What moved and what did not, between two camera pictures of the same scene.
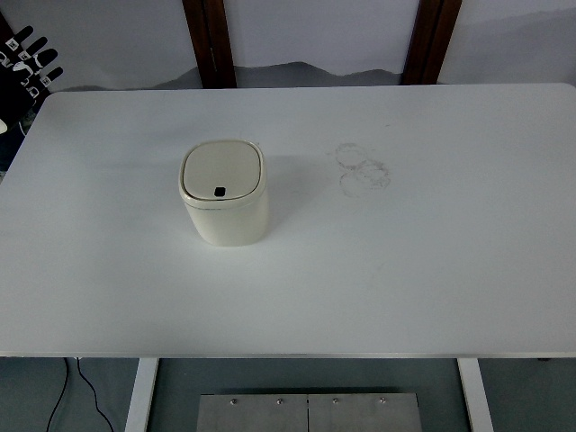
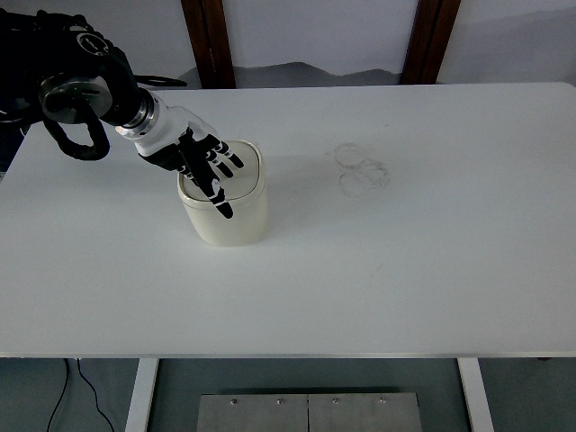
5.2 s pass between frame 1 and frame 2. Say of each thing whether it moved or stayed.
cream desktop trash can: stayed
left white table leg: stayed
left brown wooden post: stayed
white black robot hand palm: moved
